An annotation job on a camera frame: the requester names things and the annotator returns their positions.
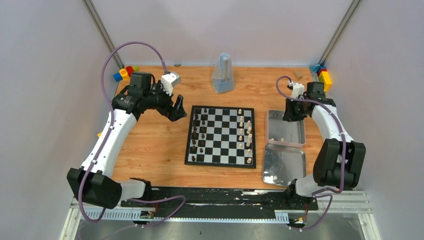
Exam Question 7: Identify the clear plastic container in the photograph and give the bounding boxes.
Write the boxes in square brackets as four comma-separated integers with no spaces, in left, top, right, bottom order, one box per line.
[265,109,306,148]

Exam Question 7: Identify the black white chessboard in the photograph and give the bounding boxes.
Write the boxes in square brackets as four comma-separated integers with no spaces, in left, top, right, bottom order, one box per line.
[184,105,257,169]

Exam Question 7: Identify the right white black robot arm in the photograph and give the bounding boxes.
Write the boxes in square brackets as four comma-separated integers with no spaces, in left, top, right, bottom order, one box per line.
[282,82,366,209]

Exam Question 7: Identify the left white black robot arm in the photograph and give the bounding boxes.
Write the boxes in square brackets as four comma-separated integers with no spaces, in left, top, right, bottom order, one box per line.
[66,72,187,209]

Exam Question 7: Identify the small wooden block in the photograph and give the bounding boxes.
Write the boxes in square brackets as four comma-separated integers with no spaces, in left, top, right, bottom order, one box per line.
[292,70,303,80]

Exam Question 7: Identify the stacked lego bricks right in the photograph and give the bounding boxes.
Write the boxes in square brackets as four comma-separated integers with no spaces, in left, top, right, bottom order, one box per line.
[309,64,332,92]

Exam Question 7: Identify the colourful toy blocks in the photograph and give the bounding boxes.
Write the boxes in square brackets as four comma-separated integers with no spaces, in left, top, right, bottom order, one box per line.
[113,65,139,82]

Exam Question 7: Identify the silver metal tray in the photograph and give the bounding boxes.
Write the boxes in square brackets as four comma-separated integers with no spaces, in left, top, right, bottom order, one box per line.
[262,143,306,187]

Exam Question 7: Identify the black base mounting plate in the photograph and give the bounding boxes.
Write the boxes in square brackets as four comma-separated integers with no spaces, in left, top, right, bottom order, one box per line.
[120,186,318,219]

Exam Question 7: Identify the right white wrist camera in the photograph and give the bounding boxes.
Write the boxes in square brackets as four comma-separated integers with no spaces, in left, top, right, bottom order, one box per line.
[287,82,305,99]

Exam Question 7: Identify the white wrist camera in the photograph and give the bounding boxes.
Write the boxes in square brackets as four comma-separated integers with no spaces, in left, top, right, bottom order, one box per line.
[160,72,181,96]
[287,82,305,99]

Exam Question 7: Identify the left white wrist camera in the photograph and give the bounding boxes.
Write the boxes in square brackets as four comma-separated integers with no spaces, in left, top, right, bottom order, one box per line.
[160,72,181,96]

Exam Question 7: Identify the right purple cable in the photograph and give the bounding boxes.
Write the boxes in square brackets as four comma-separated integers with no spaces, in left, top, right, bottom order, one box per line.
[275,75,347,232]

